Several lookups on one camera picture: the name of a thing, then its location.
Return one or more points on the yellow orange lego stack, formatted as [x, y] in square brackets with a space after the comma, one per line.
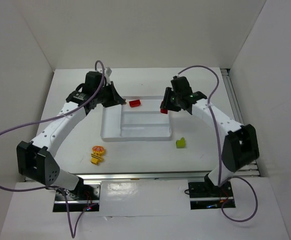
[97, 154]

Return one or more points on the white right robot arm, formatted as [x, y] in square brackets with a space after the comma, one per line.
[196, 104]

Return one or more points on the aluminium front rail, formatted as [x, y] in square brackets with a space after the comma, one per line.
[140, 176]

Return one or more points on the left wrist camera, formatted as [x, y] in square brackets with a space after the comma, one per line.
[107, 72]

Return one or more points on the white divided sorting tray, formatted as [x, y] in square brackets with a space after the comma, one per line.
[122, 123]

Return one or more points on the aluminium right side rail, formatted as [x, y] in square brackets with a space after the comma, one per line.
[238, 120]

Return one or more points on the green lego piece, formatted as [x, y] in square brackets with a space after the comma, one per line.
[180, 143]

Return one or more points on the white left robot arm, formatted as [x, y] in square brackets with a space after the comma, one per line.
[36, 159]

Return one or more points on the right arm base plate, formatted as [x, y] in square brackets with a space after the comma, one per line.
[202, 197]

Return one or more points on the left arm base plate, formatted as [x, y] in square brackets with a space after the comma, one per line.
[90, 199]

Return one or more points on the aluminium rail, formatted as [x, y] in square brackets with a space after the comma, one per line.
[238, 120]
[140, 176]

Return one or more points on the red lego brick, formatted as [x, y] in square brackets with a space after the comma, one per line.
[135, 103]
[162, 109]

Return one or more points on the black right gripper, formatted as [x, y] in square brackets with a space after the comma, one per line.
[168, 99]

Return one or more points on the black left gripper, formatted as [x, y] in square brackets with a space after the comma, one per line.
[112, 93]

